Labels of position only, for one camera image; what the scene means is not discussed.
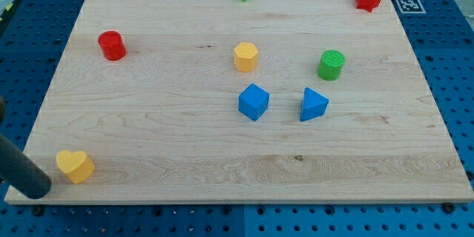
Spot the white fiducial marker tag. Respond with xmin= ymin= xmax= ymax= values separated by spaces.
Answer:
xmin=395 ymin=0 xmax=426 ymax=14

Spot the yellow heart block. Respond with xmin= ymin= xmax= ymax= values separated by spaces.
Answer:
xmin=56 ymin=150 xmax=96 ymax=184

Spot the yellow hexagon block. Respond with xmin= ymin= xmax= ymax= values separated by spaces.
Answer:
xmin=234 ymin=42 xmax=259 ymax=73

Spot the wooden board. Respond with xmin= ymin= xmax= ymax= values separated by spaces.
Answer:
xmin=24 ymin=0 xmax=473 ymax=205

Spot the blue cube block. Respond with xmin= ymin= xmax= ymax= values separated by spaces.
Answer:
xmin=238 ymin=84 xmax=270 ymax=121

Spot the red cylinder block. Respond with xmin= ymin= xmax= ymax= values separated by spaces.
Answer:
xmin=98 ymin=30 xmax=127 ymax=61

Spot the green cylinder block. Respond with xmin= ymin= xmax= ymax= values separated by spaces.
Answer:
xmin=317 ymin=50 xmax=345 ymax=81

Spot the blue triangle block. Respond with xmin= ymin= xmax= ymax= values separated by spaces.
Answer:
xmin=300 ymin=87 xmax=329 ymax=121

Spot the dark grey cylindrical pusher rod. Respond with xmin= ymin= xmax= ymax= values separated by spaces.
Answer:
xmin=1 ymin=134 xmax=52 ymax=199

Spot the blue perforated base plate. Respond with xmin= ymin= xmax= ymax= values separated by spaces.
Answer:
xmin=1 ymin=0 xmax=473 ymax=236

